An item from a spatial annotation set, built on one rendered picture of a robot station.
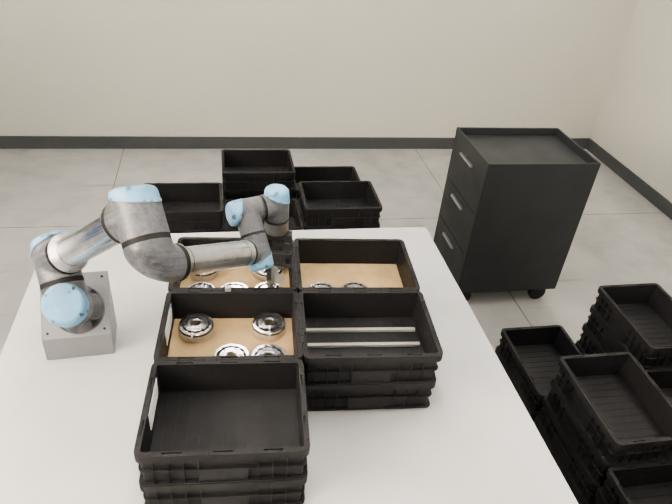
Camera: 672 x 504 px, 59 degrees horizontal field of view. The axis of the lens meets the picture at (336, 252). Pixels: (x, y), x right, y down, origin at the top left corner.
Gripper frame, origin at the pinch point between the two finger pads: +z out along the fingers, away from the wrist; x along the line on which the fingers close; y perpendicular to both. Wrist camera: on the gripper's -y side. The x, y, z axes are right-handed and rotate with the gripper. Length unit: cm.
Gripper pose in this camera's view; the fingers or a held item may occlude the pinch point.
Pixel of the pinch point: (268, 281)
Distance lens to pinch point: 197.9
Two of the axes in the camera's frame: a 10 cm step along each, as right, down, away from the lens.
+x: -0.2, -5.7, 8.2
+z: -0.8, 8.2, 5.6
